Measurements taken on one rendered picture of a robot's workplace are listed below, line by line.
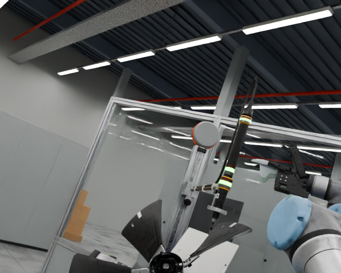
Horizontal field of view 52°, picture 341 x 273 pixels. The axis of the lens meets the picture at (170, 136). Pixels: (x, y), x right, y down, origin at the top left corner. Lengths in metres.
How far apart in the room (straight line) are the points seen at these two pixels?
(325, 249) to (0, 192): 6.11
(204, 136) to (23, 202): 5.06
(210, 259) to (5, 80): 12.17
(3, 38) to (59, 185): 7.72
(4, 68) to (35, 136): 7.02
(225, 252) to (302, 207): 0.96
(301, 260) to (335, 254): 0.06
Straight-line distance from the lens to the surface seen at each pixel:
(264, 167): 1.24
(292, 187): 1.26
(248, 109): 1.33
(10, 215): 6.68
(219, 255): 1.65
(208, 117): 2.20
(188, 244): 1.70
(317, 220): 0.75
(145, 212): 1.52
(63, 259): 2.52
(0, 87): 13.29
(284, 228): 0.75
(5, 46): 13.50
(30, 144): 6.57
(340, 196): 1.25
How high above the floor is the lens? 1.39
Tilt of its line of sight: 12 degrees up
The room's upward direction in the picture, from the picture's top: 20 degrees clockwise
